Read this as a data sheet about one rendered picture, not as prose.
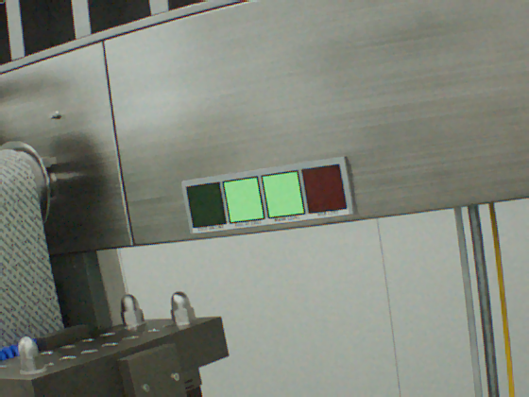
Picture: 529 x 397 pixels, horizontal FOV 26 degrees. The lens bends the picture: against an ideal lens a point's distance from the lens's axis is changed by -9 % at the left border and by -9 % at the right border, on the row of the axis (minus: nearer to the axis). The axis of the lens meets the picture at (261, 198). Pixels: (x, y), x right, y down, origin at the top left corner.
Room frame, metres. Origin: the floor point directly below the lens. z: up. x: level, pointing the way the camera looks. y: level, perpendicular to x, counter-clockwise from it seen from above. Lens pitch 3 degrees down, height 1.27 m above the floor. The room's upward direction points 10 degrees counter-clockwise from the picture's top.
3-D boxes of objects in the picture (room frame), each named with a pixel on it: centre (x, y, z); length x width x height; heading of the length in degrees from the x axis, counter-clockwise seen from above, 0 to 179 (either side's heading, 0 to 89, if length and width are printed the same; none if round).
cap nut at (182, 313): (1.64, 0.13, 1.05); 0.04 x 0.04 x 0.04
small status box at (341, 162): (1.54, 0.00, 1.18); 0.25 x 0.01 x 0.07; 55
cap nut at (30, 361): (1.37, 0.32, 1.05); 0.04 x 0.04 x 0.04
